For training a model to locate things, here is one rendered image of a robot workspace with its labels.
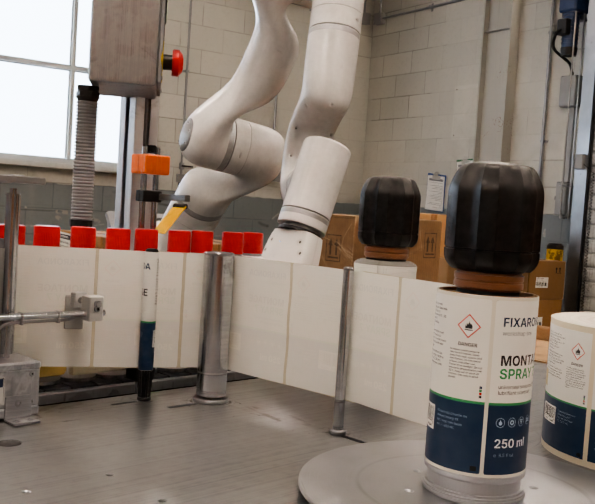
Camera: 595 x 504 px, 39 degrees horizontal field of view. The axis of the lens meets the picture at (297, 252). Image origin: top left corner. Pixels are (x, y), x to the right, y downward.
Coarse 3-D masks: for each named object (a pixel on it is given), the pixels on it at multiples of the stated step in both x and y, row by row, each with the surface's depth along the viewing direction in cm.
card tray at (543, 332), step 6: (540, 330) 215; (546, 330) 213; (540, 336) 214; (546, 336) 213; (540, 342) 210; (546, 342) 210; (540, 348) 200; (546, 348) 200; (540, 354) 191; (546, 354) 191; (534, 360) 183; (540, 360) 182; (546, 360) 183
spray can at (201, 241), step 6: (192, 234) 127; (198, 234) 126; (204, 234) 126; (210, 234) 127; (192, 240) 127; (198, 240) 126; (204, 240) 126; (210, 240) 127; (192, 246) 127; (198, 246) 126; (204, 246) 126; (210, 246) 127; (192, 252) 127; (198, 252) 126
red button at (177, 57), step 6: (174, 54) 120; (180, 54) 120; (168, 60) 120; (174, 60) 120; (180, 60) 120; (168, 66) 120; (174, 66) 120; (180, 66) 120; (174, 72) 120; (180, 72) 121
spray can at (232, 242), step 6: (222, 234) 130; (228, 234) 129; (234, 234) 129; (240, 234) 129; (222, 240) 130; (228, 240) 129; (234, 240) 129; (240, 240) 129; (222, 246) 130; (228, 246) 129; (234, 246) 129; (240, 246) 129; (234, 252) 129; (240, 252) 130
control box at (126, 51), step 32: (96, 0) 116; (128, 0) 116; (160, 0) 117; (96, 32) 116; (128, 32) 117; (160, 32) 118; (96, 64) 116; (128, 64) 117; (160, 64) 118; (128, 96) 132
